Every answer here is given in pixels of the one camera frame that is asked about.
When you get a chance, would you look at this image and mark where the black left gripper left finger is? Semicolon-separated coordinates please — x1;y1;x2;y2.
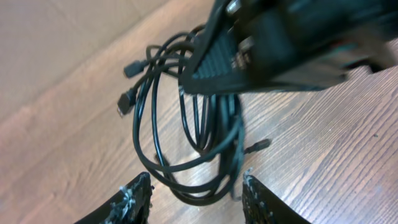
76;172;153;224

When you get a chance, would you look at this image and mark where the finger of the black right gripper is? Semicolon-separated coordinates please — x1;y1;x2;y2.
180;1;344;95

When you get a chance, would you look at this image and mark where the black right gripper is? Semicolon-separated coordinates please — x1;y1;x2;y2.
226;0;397;78

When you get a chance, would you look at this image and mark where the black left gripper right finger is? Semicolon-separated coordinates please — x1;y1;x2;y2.
241;169;310;224

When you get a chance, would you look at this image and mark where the thin black USB cable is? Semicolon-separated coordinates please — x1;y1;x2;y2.
155;93;272;175

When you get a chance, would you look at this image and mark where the black USB cable thick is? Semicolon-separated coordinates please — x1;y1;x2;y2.
118;25;245;206

